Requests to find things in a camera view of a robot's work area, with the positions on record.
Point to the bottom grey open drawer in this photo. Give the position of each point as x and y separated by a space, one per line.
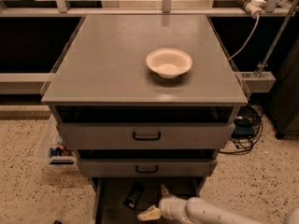
111 193

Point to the middle grey drawer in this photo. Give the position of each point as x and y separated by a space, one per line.
147 163

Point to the white paper bowl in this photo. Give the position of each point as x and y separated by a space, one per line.
169 63

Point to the clear plastic storage bin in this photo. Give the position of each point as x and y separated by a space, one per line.
51 152

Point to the blue box on floor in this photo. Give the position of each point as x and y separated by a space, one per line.
243 129

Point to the black rxbar chocolate bar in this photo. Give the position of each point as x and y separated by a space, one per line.
134 195

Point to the dark grey side cabinet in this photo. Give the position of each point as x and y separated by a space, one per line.
284 97

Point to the white power strip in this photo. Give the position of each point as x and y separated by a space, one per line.
252 7

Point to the grey rail bracket block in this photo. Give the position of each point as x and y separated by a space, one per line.
251 84

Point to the top grey drawer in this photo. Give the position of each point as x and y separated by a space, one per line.
145 126

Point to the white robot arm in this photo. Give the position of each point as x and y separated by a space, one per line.
192 211

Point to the grey drawer cabinet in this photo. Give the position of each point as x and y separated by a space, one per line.
106 65

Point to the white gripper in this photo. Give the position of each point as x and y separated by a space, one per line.
170 206

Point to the metal diagonal rod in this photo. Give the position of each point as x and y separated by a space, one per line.
273 4

